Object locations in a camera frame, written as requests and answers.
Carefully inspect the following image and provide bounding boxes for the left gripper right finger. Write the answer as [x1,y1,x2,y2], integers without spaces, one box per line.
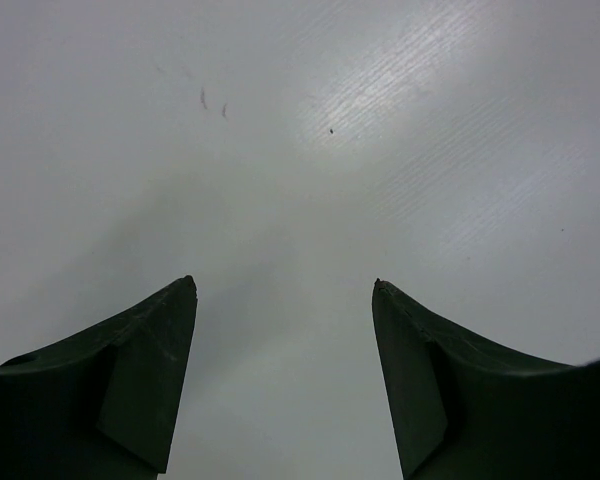
[372,280,600,479]

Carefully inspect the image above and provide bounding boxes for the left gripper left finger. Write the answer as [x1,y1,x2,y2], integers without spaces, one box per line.
[0,276,197,479]

